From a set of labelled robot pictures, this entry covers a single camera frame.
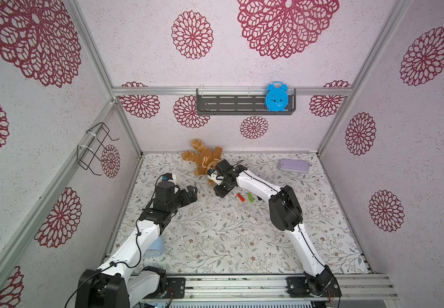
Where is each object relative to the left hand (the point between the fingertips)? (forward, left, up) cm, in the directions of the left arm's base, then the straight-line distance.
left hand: (189, 192), depth 84 cm
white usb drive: (-6, -29, -15) cm, 33 cm away
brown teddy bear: (+27, -4, -7) cm, 28 cm away
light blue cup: (-22, +12, -6) cm, 26 cm away
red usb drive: (+6, -24, -15) cm, 29 cm away
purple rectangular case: (+29, -58, -17) cm, 67 cm away
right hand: (+10, -12, -12) cm, 20 cm away
